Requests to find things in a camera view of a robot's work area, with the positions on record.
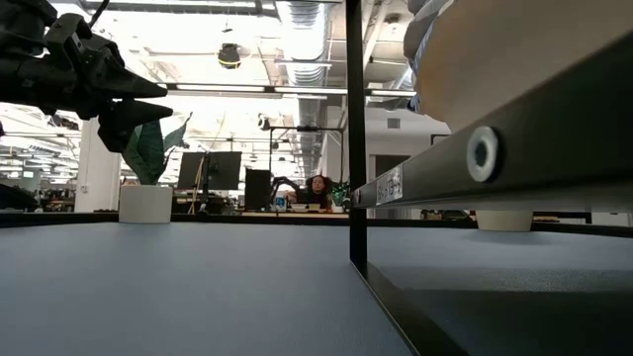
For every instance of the black background robot arm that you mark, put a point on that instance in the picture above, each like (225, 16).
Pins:
(284, 182)

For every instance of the black chair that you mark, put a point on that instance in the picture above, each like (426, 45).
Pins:
(17, 198)

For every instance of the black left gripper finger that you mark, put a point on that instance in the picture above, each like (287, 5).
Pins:
(133, 84)
(126, 121)

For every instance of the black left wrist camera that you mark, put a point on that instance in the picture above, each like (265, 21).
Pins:
(66, 32)

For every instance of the black computer monitor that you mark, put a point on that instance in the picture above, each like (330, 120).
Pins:
(222, 170)

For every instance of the white square planter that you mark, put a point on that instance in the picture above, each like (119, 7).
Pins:
(146, 204)

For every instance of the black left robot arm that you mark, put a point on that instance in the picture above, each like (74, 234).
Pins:
(20, 20)

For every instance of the tan bowl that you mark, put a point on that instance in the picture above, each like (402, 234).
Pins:
(519, 49)

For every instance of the small potted green plant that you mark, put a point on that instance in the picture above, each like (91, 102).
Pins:
(340, 194)

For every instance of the white column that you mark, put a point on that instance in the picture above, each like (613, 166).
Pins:
(96, 173)

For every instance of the overhead light bar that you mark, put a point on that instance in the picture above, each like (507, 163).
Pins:
(247, 89)

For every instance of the silver ventilation duct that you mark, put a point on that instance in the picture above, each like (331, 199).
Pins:
(304, 39)

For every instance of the wall vent grille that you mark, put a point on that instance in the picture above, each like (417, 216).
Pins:
(393, 123)

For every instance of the wooden desk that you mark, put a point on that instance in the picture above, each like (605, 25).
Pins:
(297, 215)

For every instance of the white shelf label sticker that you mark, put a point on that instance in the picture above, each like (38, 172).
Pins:
(389, 185)

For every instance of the black round ceiling camera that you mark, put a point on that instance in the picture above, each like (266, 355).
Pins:
(229, 55)

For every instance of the white round shelf cap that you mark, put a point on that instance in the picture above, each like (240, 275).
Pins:
(482, 153)

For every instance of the green snake plant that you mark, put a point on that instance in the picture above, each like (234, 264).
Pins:
(148, 158)

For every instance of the person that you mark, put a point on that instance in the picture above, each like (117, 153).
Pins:
(316, 190)

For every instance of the small black hanging device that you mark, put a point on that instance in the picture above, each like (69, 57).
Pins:
(263, 122)

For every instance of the black-framed wooden shelf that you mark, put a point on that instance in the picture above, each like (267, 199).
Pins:
(356, 148)

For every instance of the black box-shaped screen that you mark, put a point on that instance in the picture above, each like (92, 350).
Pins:
(257, 190)

